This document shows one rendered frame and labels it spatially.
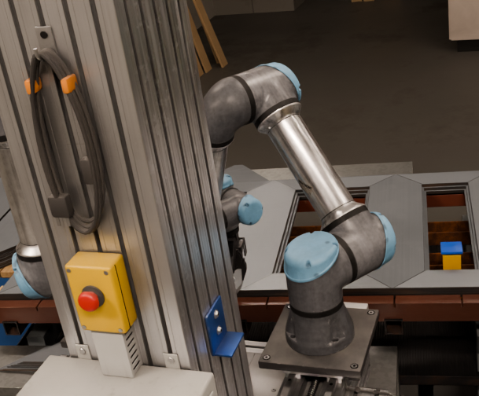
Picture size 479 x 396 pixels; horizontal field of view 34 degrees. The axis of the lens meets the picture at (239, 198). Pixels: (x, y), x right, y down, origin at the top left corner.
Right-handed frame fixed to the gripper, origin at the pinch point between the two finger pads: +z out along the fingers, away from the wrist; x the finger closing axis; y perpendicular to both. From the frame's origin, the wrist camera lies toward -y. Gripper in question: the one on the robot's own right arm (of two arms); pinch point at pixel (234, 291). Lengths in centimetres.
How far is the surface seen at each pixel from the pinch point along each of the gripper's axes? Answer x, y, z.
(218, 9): 172, 717, 70
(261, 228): -1.6, 38.1, 0.0
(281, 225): -8.1, 39.3, 0.0
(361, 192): -33, 65, 2
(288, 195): -7, 62, 0
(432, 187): -58, 65, 1
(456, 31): -87, 491, 60
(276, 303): -12.4, -2.8, 2.7
